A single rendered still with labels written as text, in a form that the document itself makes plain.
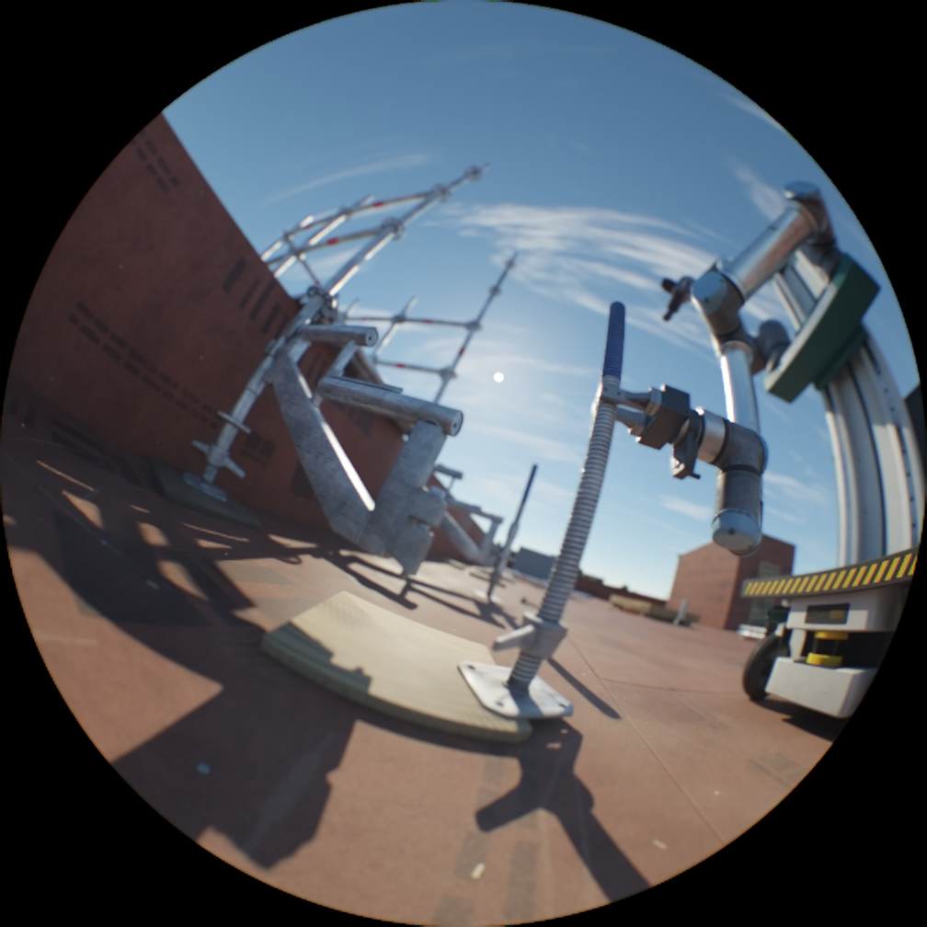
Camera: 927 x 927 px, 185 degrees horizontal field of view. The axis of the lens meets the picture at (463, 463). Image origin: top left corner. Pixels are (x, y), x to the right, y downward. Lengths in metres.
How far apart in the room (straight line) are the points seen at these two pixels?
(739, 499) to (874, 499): 0.71
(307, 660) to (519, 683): 0.27
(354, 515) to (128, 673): 0.39
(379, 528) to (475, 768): 0.35
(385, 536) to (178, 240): 0.95
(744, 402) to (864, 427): 0.60
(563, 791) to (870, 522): 1.03
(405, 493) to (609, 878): 0.51
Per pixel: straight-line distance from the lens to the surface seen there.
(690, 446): 0.51
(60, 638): 0.28
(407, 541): 0.43
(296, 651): 0.33
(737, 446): 0.56
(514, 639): 0.34
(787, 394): 1.37
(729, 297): 0.89
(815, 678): 0.76
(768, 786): 0.50
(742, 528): 0.52
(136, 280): 0.96
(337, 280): 1.10
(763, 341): 1.44
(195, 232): 1.02
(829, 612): 0.76
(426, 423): 0.48
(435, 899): 0.22
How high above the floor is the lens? 0.19
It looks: 16 degrees up
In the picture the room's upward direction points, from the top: 22 degrees clockwise
